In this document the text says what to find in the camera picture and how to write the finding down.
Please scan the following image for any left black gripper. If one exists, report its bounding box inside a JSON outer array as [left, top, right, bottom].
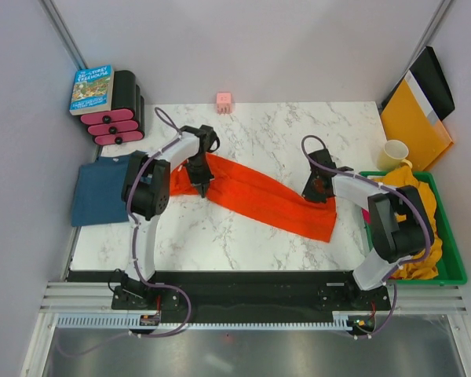
[[182, 153, 214, 199]]

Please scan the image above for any orange t shirt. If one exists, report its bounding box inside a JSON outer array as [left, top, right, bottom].
[[168, 152, 338, 243]]

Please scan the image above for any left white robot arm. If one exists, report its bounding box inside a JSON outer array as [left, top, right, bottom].
[[121, 125, 220, 309]]

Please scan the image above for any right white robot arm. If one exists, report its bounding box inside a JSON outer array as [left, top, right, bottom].
[[305, 148, 434, 309]]

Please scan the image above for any pink cube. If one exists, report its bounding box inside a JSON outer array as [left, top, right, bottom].
[[216, 92, 233, 115]]

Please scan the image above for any yellow mug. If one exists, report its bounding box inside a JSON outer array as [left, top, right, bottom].
[[377, 140, 413, 171]]

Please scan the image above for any black pink drawer organizer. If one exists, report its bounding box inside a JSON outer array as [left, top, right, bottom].
[[80, 70, 144, 146]]

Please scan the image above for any folded blue t shirt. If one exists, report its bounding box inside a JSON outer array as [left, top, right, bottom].
[[71, 155, 130, 227]]

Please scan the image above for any blue treehouse book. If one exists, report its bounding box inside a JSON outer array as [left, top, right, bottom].
[[69, 65, 115, 116]]

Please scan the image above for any yellow t shirt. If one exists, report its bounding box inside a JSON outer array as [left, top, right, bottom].
[[382, 164, 444, 280]]

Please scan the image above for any black white folder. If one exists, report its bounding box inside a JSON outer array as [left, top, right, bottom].
[[381, 46, 456, 122]]

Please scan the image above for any green plastic bin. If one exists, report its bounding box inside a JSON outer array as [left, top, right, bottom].
[[356, 171, 469, 286]]

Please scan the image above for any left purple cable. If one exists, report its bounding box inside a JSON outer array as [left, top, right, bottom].
[[54, 106, 194, 357]]

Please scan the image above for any purple cable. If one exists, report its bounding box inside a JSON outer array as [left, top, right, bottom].
[[54, 106, 194, 357], [301, 135, 436, 341]]

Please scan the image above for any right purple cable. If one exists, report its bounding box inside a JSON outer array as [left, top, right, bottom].
[[301, 135, 436, 341]]

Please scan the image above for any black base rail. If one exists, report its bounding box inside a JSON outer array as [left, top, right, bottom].
[[68, 270, 390, 323]]

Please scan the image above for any white cable duct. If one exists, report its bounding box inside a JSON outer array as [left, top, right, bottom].
[[57, 313, 373, 331]]

